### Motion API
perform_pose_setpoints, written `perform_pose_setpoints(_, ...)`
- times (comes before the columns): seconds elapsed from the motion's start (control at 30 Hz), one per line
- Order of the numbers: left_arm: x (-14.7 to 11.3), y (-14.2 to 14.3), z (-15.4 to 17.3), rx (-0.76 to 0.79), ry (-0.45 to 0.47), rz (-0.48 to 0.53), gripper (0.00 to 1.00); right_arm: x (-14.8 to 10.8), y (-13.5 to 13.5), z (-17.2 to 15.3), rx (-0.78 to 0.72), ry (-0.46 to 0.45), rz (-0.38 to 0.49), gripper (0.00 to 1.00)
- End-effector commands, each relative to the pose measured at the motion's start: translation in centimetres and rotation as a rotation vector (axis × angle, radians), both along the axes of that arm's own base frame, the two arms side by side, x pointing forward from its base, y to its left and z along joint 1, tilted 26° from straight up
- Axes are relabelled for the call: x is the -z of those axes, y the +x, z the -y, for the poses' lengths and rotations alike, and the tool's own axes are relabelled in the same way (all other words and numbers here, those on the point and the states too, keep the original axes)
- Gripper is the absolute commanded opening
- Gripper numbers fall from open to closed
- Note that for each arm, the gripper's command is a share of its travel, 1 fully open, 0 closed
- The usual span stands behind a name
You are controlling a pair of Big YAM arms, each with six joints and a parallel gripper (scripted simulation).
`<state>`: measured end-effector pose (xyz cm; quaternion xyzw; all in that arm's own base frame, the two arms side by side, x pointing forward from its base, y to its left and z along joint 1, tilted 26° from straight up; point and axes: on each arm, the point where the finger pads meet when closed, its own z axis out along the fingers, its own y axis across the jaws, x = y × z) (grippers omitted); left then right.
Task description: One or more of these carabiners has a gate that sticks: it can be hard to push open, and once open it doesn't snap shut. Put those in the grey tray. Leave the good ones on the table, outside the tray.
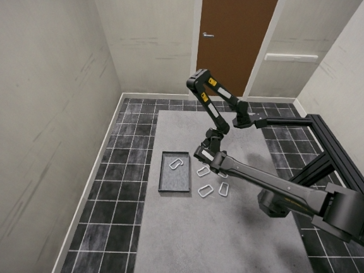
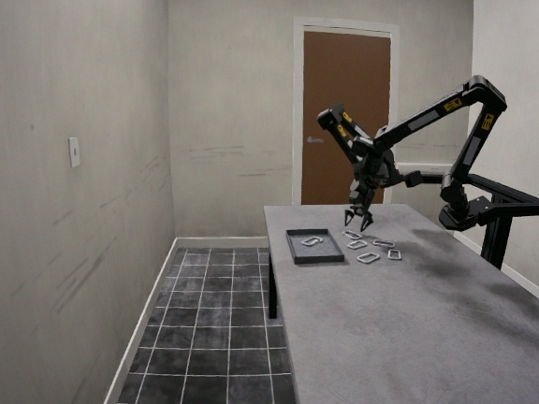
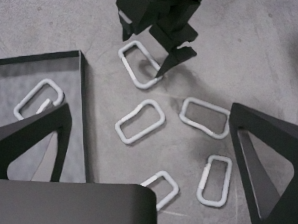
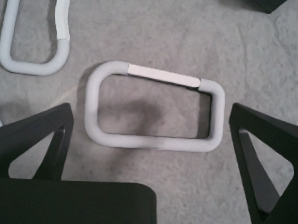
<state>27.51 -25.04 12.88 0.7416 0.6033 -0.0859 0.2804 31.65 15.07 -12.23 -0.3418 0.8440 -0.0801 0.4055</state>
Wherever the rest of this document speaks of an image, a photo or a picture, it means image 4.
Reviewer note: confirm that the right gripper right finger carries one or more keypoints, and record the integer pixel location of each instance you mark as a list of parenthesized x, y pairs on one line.
[(261, 195)]

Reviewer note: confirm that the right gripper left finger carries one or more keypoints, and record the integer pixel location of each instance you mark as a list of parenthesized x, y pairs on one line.
[(19, 136)]

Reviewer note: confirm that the grey tray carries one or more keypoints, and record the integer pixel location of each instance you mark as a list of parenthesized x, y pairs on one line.
[(269, 5)]

